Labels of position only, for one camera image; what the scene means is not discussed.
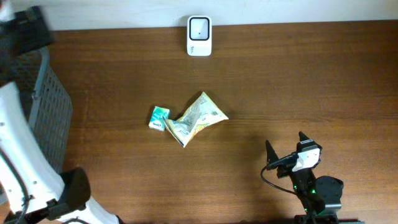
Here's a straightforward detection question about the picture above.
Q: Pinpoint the right black cable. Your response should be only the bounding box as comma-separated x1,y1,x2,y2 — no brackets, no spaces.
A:
260,152,299,196

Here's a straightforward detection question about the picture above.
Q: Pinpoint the yellow snack bag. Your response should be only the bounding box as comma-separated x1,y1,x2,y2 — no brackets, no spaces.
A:
163,91,228,147

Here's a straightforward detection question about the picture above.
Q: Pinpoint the white barcode scanner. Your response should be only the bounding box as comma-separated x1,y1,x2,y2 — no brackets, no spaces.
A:
187,16,213,57

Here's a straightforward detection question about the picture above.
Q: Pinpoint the black cable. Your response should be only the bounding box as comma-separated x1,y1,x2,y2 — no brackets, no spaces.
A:
0,149,32,224
260,152,299,196

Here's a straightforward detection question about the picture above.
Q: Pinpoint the green tissue pack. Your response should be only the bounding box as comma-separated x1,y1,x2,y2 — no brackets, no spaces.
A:
149,106,170,131

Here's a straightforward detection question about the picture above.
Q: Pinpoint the grey plastic basket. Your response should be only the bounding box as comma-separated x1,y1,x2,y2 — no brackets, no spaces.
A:
1,47,73,173

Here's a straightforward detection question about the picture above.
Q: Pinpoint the left black cable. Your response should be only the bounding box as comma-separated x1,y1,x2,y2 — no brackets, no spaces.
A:
0,149,32,224

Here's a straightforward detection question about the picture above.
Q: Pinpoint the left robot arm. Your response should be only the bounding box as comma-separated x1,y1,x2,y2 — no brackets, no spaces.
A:
1,1,122,224

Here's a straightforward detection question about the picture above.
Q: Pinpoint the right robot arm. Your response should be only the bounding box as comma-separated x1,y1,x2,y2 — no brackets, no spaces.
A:
260,131,344,224

